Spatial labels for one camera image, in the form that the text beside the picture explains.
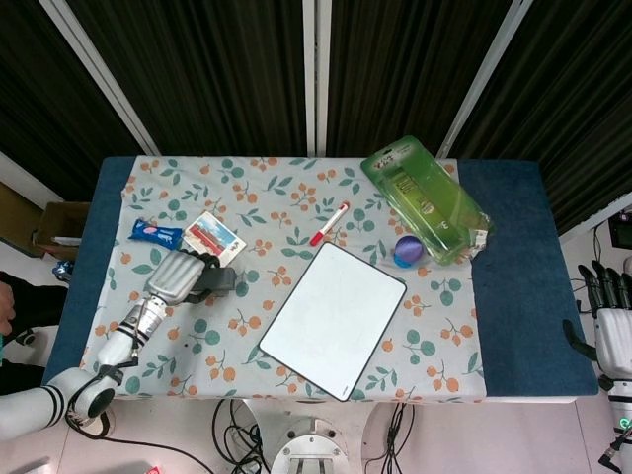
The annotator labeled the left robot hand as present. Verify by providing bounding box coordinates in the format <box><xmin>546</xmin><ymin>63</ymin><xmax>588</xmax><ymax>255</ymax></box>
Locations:
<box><xmin>142</xmin><ymin>249</ymin><xmax>223</xmax><ymax>305</ymax></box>

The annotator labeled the white dry-erase board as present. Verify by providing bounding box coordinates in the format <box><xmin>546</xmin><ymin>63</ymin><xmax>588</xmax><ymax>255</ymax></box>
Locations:
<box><xmin>258</xmin><ymin>241</ymin><xmax>408</xmax><ymax>402</ymax></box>

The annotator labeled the blue table mat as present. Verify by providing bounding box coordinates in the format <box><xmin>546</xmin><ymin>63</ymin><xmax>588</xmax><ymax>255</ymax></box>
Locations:
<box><xmin>44</xmin><ymin>156</ymin><xmax>600</xmax><ymax>397</ymax></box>

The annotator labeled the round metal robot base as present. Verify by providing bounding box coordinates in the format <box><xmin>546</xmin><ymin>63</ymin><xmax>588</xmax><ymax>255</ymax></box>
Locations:
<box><xmin>270</xmin><ymin>415</ymin><xmax>353</xmax><ymax>474</ymax></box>

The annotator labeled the red and white marker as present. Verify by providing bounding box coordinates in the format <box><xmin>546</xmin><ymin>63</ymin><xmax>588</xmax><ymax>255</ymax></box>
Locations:
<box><xmin>309</xmin><ymin>200</ymin><xmax>352</xmax><ymax>247</ymax></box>

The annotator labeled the person hand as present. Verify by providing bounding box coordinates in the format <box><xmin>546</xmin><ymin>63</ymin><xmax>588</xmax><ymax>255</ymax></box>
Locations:
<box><xmin>0</xmin><ymin>283</ymin><xmax>17</xmax><ymax>337</ymax></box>

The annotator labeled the purple ball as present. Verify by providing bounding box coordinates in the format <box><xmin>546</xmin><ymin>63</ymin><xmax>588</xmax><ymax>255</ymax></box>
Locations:
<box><xmin>397</xmin><ymin>235</ymin><xmax>426</xmax><ymax>263</ymax></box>

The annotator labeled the blue snack packet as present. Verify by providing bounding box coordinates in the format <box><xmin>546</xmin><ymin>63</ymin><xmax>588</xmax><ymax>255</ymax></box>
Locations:
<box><xmin>127</xmin><ymin>218</ymin><xmax>185</xmax><ymax>251</ymax></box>

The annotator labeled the picture postcard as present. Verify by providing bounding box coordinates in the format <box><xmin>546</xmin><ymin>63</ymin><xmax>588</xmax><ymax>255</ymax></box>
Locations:
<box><xmin>182</xmin><ymin>210</ymin><xmax>247</xmax><ymax>272</ymax></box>

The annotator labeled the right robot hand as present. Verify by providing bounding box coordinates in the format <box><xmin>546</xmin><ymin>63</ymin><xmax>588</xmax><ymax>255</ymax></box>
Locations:
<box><xmin>562</xmin><ymin>262</ymin><xmax>632</xmax><ymax>379</ymax></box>

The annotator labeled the dark grey board eraser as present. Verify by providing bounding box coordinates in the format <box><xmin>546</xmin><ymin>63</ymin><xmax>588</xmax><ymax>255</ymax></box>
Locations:
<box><xmin>193</xmin><ymin>266</ymin><xmax>239</xmax><ymax>296</ymax></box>

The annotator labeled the green plastic blister package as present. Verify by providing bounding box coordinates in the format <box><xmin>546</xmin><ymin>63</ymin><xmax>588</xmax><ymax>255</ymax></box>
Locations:
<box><xmin>359</xmin><ymin>135</ymin><xmax>495</xmax><ymax>267</ymax></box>

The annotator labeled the cardboard box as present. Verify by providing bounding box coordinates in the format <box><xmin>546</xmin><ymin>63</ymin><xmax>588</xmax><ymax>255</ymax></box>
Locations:
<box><xmin>32</xmin><ymin>200</ymin><xmax>92</xmax><ymax>261</ymax></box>

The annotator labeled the floral tablecloth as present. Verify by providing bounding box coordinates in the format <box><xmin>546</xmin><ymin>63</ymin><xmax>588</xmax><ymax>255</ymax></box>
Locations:
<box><xmin>71</xmin><ymin>155</ymin><xmax>488</xmax><ymax>402</ymax></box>

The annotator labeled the black cable bundle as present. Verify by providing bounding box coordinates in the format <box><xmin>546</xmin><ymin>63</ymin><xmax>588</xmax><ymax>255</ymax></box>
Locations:
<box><xmin>211</xmin><ymin>398</ymin><xmax>272</xmax><ymax>474</ymax></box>

